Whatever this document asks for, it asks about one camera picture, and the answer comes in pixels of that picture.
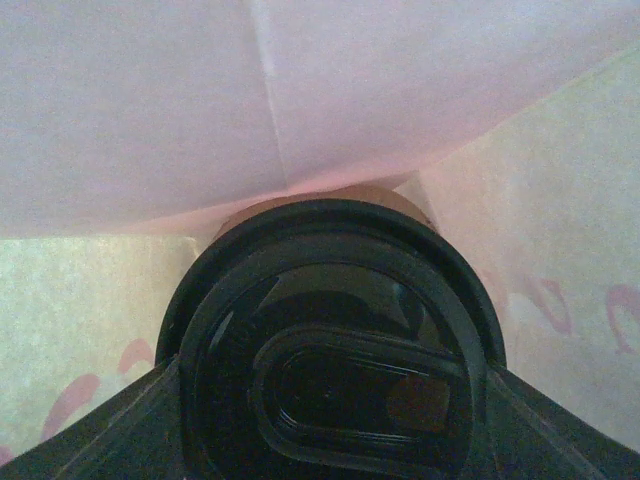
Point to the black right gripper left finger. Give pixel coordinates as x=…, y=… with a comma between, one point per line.
x=134, y=435

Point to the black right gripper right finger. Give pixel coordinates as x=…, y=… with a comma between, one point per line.
x=532, y=437

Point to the cream pink Cakes paper bag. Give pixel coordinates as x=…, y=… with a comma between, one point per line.
x=130, y=131

